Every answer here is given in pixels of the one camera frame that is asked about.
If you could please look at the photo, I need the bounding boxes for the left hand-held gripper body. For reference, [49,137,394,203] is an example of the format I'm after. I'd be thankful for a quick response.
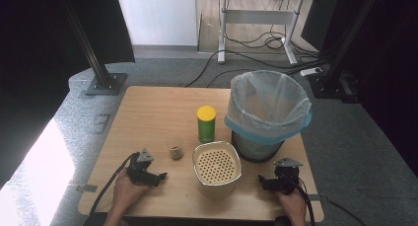
[126,148,156,185]

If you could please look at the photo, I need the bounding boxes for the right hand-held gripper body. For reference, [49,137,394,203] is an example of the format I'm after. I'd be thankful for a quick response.
[272,157,305,196]

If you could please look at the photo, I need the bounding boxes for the black mesh waste bin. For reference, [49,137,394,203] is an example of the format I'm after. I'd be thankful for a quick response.
[231,129,286,164]

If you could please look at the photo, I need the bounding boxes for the small clear plastic cup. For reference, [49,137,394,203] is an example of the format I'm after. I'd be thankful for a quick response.
[165,135,186,161]

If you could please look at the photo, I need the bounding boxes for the cream container with perforated strainer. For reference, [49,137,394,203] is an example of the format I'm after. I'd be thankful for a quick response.
[191,140,244,199]

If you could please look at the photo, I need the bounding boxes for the translucent bin liner bag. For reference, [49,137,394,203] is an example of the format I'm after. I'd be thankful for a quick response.
[224,69,314,146]

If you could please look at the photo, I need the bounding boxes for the green can with yellow lid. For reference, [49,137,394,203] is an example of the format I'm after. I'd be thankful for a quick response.
[196,105,218,144]

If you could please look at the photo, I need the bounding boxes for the person's left hand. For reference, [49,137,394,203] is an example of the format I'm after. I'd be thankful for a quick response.
[112,168,152,217]

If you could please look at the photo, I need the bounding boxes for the person's right hand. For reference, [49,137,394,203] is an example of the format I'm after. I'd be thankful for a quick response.
[274,187,309,220]

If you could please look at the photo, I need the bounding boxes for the white power strip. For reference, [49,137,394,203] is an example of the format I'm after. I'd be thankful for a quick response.
[299,66,323,77]

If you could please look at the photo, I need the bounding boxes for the black metal stand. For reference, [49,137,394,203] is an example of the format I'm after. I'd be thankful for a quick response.
[307,0,383,104]
[60,0,128,97]

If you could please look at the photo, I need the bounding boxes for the black curtain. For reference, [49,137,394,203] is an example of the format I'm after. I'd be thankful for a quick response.
[300,0,418,178]
[0,0,136,188]

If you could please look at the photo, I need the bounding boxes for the white-framed desk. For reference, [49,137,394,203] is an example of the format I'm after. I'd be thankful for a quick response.
[210,0,340,66]

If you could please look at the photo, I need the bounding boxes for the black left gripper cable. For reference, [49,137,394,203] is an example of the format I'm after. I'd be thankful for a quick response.
[88,151,141,217]

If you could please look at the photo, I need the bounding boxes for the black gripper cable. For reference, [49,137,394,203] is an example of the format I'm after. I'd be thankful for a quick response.
[88,151,141,217]
[277,171,316,226]

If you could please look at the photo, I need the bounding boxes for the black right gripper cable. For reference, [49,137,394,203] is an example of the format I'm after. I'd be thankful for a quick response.
[277,171,316,226]

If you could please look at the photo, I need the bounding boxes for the thin black floor cable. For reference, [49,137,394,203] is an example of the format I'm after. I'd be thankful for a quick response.
[323,195,369,226]

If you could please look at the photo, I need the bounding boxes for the short black floor cable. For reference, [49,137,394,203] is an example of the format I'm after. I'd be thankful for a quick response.
[206,68,245,88]

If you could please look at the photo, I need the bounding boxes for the long black floor cable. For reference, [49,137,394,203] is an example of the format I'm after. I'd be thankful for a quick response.
[184,49,326,88]

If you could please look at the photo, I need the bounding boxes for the tangle of black cables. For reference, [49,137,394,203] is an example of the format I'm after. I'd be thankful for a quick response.
[225,20,321,60]

